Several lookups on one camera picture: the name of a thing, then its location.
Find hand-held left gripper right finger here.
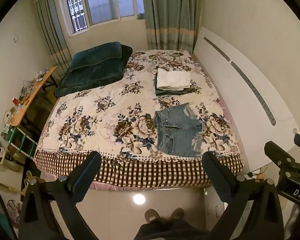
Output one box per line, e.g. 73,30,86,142
201,151,284,240

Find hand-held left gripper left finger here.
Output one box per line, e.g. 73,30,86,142
19,151,102,240

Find blue denim shorts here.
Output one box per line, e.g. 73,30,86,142
155,104,206,158

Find white folded pants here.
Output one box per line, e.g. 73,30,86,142
157,68,192,90

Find person's right shoe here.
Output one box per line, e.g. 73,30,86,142
170,207,185,221

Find person's shoe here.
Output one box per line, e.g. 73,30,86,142
144,208,161,223
170,207,185,221

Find person's legs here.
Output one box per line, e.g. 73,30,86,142
134,218,208,240

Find floral checkered bed blanket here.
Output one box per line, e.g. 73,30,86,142
34,49,244,188

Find pink plastic bag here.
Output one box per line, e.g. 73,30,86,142
6,199,21,228

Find person's left shoe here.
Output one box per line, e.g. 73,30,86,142
144,208,161,223

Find teal metal rack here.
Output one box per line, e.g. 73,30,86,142
2,126,38,157

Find white bed headboard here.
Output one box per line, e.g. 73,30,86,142
193,26,300,173

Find wooden desk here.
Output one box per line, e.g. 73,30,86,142
8,66,59,128

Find dark teal folded blanket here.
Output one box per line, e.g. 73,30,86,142
55,44,133,98

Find stack of folded clothes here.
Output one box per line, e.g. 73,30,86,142
154,73,195,96

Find teal folded quilt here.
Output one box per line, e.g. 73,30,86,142
69,41,123,72

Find green striped curtain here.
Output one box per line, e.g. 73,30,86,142
31,0,73,68
141,0,203,53

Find window with white frame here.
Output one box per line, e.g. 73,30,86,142
56,0,146,37

